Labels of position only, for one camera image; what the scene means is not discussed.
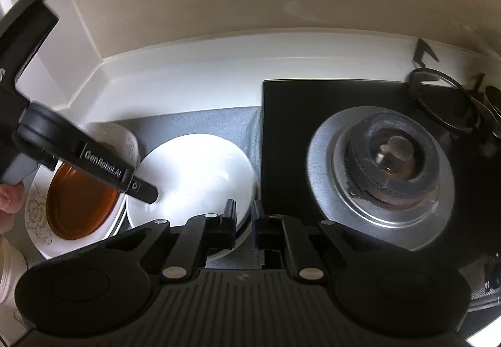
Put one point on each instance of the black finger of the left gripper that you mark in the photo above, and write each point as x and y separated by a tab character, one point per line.
141	190

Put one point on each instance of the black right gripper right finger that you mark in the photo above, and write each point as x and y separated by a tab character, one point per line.
285	244

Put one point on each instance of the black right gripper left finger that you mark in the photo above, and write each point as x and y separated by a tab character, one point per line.
201	236

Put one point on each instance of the white plate with floral rim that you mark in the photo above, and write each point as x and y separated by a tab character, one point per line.
36	223

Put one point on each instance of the person's left hand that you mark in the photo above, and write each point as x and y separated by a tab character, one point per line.
11	202

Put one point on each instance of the orange-brown round plate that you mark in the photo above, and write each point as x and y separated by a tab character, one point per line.
79	207

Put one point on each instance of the grey fabric mat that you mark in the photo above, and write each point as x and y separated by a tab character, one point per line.
240	126

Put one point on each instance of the silver gas burner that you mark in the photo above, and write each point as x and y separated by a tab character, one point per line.
383	174

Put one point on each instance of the black glass gas stove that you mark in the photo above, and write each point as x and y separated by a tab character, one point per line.
292	111

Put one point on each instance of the white bowl with blue pattern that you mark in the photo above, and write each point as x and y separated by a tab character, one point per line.
13	266

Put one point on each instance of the black pan support grate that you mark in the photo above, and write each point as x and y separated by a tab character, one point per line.
459	109

